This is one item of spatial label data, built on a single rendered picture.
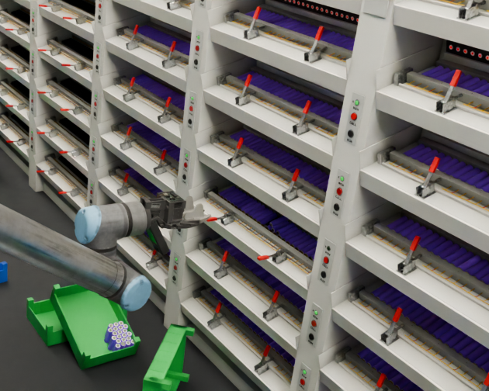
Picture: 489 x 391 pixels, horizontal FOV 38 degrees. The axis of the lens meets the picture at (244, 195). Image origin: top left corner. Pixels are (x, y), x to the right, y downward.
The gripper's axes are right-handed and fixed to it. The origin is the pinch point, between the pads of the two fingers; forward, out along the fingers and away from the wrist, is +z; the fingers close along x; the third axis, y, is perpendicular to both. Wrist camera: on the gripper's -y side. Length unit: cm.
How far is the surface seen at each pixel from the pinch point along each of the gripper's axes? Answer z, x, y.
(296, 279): 17.0, -24.5, -10.6
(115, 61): 20, 100, 19
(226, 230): 16.4, 9.4, -11.3
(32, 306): -23, 63, -60
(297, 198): 19.4, -16.0, 9.8
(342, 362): 23, -42, -28
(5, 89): 19, 224, -26
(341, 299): 19.0, -39.8, -8.8
